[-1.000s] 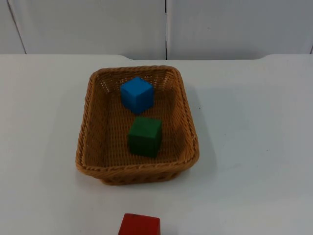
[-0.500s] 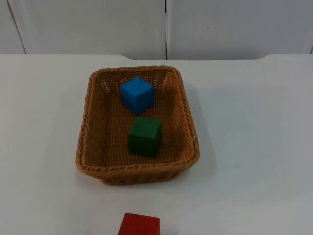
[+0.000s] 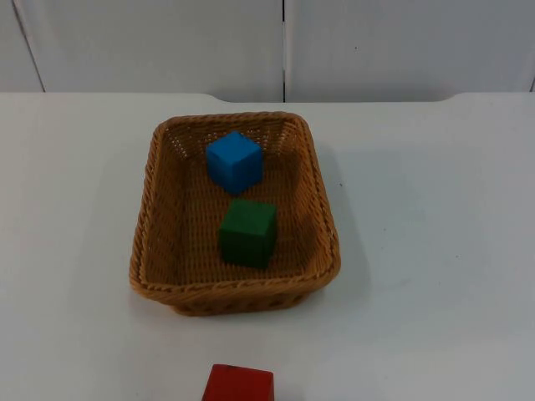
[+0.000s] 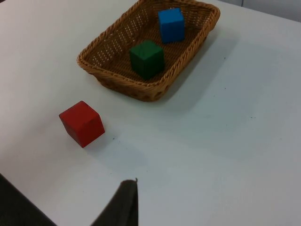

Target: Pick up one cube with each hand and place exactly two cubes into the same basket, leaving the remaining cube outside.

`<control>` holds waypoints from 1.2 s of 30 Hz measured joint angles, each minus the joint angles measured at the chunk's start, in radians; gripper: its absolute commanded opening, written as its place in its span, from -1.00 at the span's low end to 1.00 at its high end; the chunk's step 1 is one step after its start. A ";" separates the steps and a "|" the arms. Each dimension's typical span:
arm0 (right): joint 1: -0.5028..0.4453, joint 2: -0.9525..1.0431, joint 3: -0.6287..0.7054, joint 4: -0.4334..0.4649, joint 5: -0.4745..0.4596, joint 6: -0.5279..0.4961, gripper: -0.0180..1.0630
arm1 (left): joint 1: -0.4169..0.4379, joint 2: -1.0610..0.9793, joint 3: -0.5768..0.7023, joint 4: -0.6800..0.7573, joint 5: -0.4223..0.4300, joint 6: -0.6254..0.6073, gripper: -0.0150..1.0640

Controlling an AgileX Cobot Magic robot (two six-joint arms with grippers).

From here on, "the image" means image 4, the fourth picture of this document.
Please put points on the blue cube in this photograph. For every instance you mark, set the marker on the blue cube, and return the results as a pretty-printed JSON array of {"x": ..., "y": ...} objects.
[{"x": 171, "y": 26}]

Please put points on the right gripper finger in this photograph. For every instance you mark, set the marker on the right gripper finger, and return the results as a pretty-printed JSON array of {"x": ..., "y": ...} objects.
[{"x": 124, "y": 207}]

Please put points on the green cube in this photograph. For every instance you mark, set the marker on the green cube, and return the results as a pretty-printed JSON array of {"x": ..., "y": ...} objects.
[{"x": 147, "y": 60}]

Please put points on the red cube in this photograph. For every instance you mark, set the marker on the red cube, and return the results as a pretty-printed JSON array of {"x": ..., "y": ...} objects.
[{"x": 82, "y": 124}]

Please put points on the brown wicker basket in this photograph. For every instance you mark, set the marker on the brown wicker basket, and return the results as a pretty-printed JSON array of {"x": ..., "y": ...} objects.
[{"x": 110, "y": 51}]

